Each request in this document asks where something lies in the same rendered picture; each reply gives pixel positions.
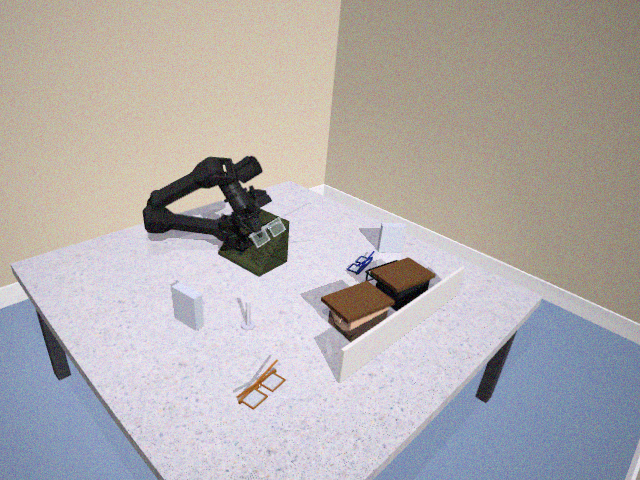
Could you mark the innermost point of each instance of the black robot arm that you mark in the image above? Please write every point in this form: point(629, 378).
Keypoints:
point(207, 174)

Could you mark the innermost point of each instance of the brown-framed glasses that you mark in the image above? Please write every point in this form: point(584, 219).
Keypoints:
point(253, 396)

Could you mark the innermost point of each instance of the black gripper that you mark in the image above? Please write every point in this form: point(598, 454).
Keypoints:
point(248, 219)

